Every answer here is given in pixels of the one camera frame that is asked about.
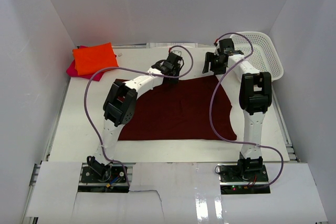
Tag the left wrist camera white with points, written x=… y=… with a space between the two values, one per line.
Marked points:
x=175 y=51

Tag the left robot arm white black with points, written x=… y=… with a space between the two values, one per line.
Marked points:
x=119 y=107

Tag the white perforated plastic basket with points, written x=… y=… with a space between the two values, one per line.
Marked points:
x=264 y=57

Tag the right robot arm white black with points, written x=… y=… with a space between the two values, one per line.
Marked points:
x=254 y=100

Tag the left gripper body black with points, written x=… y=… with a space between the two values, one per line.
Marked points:
x=170 y=76

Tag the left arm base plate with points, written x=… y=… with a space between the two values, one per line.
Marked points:
x=113 y=181

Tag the folded orange t shirt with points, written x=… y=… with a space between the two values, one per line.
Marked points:
x=88 y=60

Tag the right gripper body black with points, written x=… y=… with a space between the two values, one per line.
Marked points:
x=209 y=62

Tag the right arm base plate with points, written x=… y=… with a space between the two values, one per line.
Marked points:
x=233 y=183

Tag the dark red t shirt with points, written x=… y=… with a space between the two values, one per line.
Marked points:
x=194 y=109

